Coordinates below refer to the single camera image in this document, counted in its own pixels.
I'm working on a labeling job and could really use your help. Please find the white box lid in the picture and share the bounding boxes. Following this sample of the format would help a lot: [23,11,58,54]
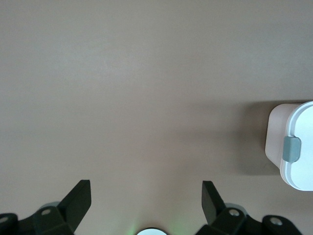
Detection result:
[280,100,313,192]

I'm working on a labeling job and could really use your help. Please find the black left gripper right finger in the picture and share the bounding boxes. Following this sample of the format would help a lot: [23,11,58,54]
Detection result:
[195,180,298,235]

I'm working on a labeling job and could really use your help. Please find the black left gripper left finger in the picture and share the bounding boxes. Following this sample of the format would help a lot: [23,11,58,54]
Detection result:
[0,180,92,235]

